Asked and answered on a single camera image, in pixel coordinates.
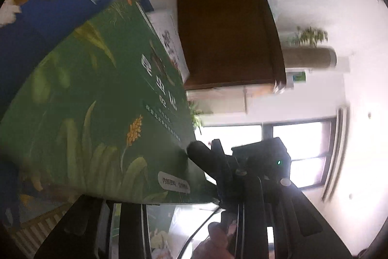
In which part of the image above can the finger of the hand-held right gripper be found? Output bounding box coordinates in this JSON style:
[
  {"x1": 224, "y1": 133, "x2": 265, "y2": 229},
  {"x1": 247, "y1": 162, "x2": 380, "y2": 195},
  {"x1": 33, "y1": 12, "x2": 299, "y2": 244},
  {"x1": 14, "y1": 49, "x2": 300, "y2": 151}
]
[
  {"x1": 186, "y1": 141, "x2": 231, "y2": 190},
  {"x1": 211, "y1": 139, "x2": 235, "y2": 176}
]

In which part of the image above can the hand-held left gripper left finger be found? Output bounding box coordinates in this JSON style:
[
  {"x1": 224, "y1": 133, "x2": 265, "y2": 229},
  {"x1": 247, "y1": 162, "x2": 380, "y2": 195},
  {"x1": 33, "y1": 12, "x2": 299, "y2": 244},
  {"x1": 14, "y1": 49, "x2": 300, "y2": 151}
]
[{"x1": 33, "y1": 194, "x2": 152, "y2": 259}]

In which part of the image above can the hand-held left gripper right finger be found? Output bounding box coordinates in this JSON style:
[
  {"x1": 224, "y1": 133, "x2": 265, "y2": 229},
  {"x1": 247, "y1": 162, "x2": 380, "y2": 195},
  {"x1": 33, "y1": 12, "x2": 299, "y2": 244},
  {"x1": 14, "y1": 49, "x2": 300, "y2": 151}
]
[{"x1": 218, "y1": 168, "x2": 354, "y2": 259}]

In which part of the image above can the green caterpillar book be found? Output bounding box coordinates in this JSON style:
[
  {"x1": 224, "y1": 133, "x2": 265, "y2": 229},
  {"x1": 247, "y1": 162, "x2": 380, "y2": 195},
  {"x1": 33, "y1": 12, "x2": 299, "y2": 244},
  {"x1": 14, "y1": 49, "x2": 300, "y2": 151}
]
[{"x1": 6, "y1": 168, "x2": 220, "y2": 259}]

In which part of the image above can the green beetle book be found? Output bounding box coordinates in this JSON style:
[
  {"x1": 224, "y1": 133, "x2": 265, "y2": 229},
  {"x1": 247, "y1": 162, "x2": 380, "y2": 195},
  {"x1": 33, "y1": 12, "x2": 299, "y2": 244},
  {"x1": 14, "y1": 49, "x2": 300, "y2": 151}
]
[{"x1": 0, "y1": 0, "x2": 220, "y2": 206}]

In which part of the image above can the white book with orange flowers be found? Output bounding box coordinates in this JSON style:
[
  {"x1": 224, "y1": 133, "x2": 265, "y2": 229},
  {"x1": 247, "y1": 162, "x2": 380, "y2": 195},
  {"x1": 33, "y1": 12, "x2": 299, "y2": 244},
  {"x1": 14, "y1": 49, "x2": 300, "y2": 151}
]
[{"x1": 147, "y1": 10, "x2": 190, "y2": 82}]

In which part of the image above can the navy blue book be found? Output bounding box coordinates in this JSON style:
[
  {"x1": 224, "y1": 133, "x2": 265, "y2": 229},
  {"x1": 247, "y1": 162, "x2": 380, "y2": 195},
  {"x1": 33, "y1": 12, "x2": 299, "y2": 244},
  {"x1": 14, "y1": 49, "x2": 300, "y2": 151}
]
[{"x1": 0, "y1": 0, "x2": 155, "y2": 71}]

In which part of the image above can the person's right hand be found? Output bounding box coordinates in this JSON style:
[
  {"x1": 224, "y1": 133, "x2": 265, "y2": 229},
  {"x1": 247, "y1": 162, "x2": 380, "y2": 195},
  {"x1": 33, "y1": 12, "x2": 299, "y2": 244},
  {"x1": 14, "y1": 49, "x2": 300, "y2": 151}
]
[{"x1": 192, "y1": 220, "x2": 243, "y2": 259}]

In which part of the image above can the green potted plant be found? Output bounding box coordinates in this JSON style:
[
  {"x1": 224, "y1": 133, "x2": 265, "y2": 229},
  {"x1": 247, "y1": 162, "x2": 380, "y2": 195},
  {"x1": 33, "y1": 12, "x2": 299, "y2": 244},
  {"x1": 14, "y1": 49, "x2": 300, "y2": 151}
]
[{"x1": 188, "y1": 101, "x2": 207, "y2": 135}]

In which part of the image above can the dark framed window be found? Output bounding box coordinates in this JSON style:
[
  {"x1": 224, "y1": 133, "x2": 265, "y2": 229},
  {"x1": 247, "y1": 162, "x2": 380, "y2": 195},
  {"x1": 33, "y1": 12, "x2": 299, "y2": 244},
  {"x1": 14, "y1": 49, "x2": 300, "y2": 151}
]
[{"x1": 198, "y1": 116, "x2": 348, "y2": 202}]

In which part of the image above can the large green printed box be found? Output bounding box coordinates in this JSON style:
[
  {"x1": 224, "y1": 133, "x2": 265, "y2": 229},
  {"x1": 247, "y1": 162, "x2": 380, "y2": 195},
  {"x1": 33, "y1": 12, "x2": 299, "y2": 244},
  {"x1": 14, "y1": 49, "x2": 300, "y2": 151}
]
[{"x1": 286, "y1": 71, "x2": 307, "y2": 86}]

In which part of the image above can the beige cylinder vase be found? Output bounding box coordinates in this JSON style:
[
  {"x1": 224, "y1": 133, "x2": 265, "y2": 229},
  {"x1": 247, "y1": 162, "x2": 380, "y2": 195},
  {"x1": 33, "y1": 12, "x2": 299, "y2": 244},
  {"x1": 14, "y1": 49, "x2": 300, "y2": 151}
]
[{"x1": 282, "y1": 47, "x2": 337, "y2": 70}]

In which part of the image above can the brown wooden cabinet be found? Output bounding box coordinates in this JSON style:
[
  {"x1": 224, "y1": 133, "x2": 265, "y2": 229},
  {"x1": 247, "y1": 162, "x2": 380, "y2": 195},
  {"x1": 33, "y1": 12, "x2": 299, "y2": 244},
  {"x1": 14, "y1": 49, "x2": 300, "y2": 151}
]
[{"x1": 176, "y1": 0, "x2": 288, "y2": 114}]

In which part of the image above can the leafy green plant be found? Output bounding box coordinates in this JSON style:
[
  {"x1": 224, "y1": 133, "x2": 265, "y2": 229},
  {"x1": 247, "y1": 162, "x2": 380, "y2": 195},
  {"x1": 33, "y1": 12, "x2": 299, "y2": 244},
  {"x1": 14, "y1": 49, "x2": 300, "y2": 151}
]
[{"x1": 288, "y1": 26, "x2": 329, "y2": 47}]

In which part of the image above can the black cable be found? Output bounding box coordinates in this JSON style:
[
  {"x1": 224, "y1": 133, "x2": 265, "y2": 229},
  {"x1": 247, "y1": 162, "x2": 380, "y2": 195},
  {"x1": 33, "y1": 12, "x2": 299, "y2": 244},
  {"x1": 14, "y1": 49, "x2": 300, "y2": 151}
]
[{"x1": 177, "y1": 207, "x2": 226, "y2": 259}]

